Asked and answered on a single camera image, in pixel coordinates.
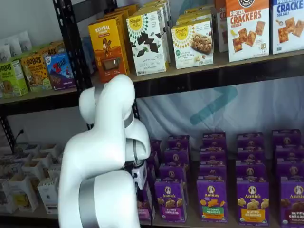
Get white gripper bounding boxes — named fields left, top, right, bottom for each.
left=131, top=165, right=147, bottom=190

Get purple Annie's box pink patch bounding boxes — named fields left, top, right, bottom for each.
left=145, top=163, right=157, bottom=188
left=150, top=139, right=163, bottom=155
left=136, top=181, right=155, bottom=222
left=146, top=151, right=160, bottom=168

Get purple Annie's box violet patch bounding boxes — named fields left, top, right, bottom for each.
left=158, top=163, right=190, bottom=205
left=168, top=135, right=190, bottom=150
left=163, top=148, right=190, bottom=166
left=154, top=181, right=188, bottom=223

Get purple Annie's box green patch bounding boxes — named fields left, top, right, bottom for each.
left=196, top=180, right=228, bottom=223
left=200, top=147, right=227, bottom=166
left=199, top=163, right=228, bottom=182
left=202, top=132, right=227, bottom=149

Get white snack box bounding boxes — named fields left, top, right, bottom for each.
left=0, top=180, right=19, bottom=214
left=38, top=177, right=60, bottom=214
left=40, top=143, right=60, bottom=157
left=16, top=142, right=41, bottom=155
left=0, top=163, right=24, bottom=181
left=9, top=174, right=39, bottom=212
left=22, top=161, right=46, bottom=182
left=32, top=152, right=52, bottom=167

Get purple Annie's box orange patch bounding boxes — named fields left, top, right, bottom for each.
left=237, top=180, right=270, bottom=226
left=235, top=162, right=267, bottom=182
left=237, top=132, right=265, bottom=149
left=237, top=146, right=266, bottom=164

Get wooden shelf board white boxes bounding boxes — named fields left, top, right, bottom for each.
left=0, top=201, right=60, bottom=221

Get wooden shelf board Bobo's boxes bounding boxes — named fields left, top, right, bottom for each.
left=0, top=86, right=79, bottom=105

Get Simple Mills dark cookie box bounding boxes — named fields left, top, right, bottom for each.
left=139, top=0, right=172, bottom=27
left=125, top=7, right=171, bottom=76

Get blue Zbar box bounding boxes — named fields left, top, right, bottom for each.
left=44, top=52, right=76, bottom=91

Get orange Revival snack box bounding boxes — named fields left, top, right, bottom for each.
left=88, top=17, right=131, bottom=83
left=104, top=3, right=139, bottom=24

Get wooden shelf board cracker boxes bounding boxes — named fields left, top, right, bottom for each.
left=91, top=49, right=304, bottom=84

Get Simple Mills almond bar box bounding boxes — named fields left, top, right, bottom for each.
left=171, top=20, right=214, bottom=69
left=176, top=13, right=213, bottom=26
left=184, top=7, right=214, bottom=15

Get yellow Bobo's box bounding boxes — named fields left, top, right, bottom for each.
left=20, top=54, right=53, bottom=93

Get purple Annie's box brown bunnies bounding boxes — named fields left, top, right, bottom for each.
left=276, top=160, right=304, bottom=179
left=275, top=145, right=304, bottom=162
left=280, top=177, right=304, bottom=228
left=272, top=129, right=302, bottom=147

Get orange Bobo's box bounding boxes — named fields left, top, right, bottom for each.
left=39, top=41, right=66, bottom=57

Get green Bobo's box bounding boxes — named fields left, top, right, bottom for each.
left=0, top=59, right=29, bottom=98

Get red crackers box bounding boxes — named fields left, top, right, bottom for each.
left=215, top=0, right=228, bottom=53

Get orange pretzel crackers cheddar box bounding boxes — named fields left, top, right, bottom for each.
left=225, top=0, right=271, bottom=63

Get blue sea salt crackers box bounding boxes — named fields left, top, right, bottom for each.
left=269, top=0, right=304, bottom=55

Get white backdrop cloth teal logo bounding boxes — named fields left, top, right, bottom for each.
left=136, top=76, right=304, bottom=162

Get white stand-up pouch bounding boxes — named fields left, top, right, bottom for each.
left=0, top=44, right=12, bottom=62
left=18, top=30, right=33, bottom=53
left=6, top=35, right=22, bottom=57

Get black metal shelf frame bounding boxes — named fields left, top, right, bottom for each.
left=52, top=0, right=304, bottom=124
left=0, top=91, right=83, bottom=152

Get black wall plug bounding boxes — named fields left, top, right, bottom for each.
left=15, top=129, right=26, bottom=143

